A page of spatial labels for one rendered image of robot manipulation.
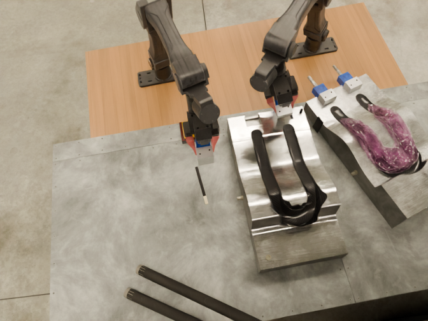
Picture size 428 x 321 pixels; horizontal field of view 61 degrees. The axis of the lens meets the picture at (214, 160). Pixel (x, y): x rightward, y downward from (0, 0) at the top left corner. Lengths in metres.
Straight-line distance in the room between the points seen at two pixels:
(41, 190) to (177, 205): 1.26
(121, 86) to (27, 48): 1.60
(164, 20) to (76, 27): 2.00
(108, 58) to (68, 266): 0.82
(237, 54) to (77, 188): 0.80
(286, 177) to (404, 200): 0.34
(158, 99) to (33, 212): 1.17
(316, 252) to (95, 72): 1.06
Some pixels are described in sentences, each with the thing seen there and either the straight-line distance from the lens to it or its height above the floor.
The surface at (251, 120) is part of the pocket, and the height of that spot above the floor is 0.86.
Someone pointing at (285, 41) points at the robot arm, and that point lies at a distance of 1.03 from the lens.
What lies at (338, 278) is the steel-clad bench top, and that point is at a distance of 1.19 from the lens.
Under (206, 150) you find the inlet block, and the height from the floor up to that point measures 0.96.
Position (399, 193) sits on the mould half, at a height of 0.91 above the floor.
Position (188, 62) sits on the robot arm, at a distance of 0.97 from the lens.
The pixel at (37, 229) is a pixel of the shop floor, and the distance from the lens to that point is 2.26.
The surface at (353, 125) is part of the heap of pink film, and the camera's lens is 1.27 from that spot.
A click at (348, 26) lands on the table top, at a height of 0.80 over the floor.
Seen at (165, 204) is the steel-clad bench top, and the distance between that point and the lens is 1.22.
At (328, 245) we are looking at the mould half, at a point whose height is 0.86.
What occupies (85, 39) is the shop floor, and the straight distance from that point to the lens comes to 2.89.
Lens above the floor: 1.94
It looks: 64 degrees down
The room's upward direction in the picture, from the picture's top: 4 degrees counter-clockwise
